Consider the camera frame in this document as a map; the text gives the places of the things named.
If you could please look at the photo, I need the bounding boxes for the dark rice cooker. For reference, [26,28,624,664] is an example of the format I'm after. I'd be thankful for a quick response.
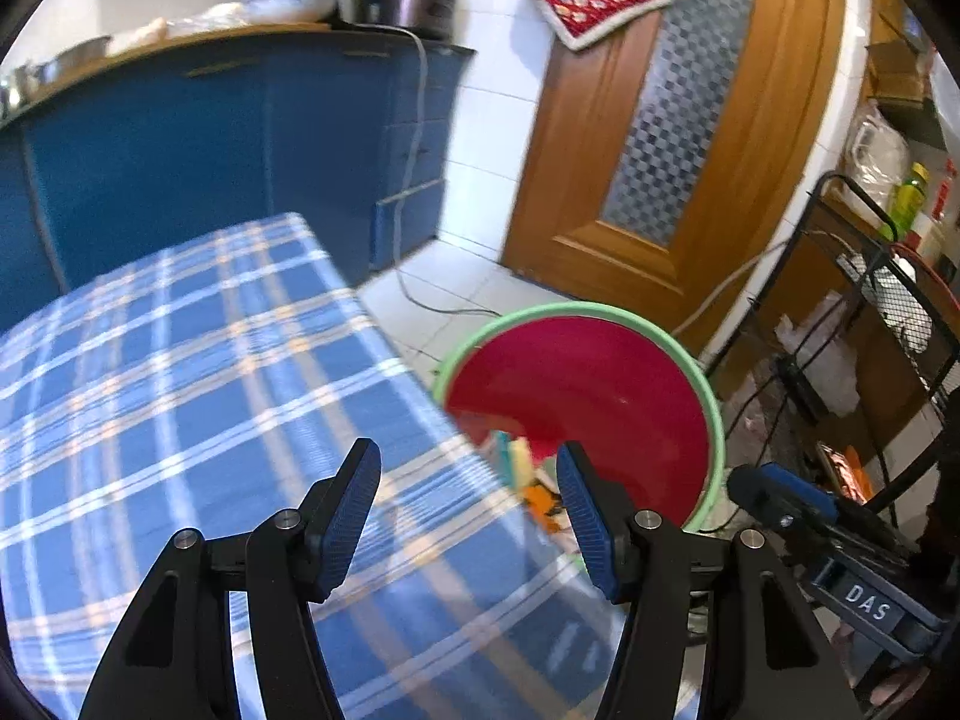
[356,0,458,38]

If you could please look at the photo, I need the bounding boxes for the clear plastic bags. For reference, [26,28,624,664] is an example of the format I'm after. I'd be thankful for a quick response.
[847,101,908,218]

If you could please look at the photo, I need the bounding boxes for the black power strip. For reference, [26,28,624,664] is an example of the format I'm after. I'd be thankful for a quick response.
[776,356,830,422]

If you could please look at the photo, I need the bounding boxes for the black wire rack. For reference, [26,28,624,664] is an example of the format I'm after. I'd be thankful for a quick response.
[750,171,960,541]

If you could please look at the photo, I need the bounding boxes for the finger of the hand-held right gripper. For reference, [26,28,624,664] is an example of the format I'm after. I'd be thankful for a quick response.
[727,463,916,548]

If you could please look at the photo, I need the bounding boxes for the green bottle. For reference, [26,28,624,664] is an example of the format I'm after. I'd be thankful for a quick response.
[889,161,931,241]

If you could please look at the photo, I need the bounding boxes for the green tissue packet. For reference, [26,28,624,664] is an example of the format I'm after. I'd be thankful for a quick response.
[506,435,535,485]

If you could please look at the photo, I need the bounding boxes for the orange snack packets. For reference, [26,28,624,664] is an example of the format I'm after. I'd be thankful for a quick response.
[814,442,875,503]

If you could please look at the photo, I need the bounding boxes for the person's right hand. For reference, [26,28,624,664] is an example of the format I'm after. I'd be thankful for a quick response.
[825,619,938,713]

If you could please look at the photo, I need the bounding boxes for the cardboard box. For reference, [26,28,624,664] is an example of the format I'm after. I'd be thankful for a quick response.
[866,37,946,151]

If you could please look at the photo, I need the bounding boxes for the orange plastic bag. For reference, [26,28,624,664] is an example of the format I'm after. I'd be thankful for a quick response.
[521,484,572,535]

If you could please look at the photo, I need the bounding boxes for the beige cable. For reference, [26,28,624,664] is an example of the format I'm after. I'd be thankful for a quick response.
[675,240,796,340]

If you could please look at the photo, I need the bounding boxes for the steel pot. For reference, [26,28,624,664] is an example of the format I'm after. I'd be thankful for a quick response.
[37,36,113,83]

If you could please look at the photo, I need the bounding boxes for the steel kettle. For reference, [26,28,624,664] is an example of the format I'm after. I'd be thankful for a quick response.
[0,64,42,117]

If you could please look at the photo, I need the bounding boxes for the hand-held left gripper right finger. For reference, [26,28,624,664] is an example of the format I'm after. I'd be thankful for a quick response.
[556,441,863,720]

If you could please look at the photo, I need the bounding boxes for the blue kitchen cabinet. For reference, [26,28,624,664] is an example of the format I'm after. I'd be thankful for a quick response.
[0,25,479,331]

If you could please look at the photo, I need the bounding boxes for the white bowl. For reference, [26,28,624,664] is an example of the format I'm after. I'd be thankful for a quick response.
[240,0,338,25]

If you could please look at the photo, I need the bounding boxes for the white power cable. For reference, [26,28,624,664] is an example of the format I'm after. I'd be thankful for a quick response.
[371,22,505,317]

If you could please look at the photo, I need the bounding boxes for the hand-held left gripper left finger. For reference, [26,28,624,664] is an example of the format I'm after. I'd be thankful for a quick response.
[79,437,382,720]

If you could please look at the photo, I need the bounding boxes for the wooden door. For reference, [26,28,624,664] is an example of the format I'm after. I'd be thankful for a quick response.
[501,0,848,353]

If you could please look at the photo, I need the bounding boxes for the red basin with green rim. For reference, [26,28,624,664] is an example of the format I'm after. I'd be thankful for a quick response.
[431,302,727,586]

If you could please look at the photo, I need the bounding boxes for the white bagged food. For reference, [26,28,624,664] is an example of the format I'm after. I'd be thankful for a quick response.
[109,15,170,53]

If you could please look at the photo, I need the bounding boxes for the blue plaid tablecloth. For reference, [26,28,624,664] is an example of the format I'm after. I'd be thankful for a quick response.
[0,211,631,720]

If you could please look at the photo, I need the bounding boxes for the white plastic bag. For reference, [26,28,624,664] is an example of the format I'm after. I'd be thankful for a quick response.
[772,292,863,415]

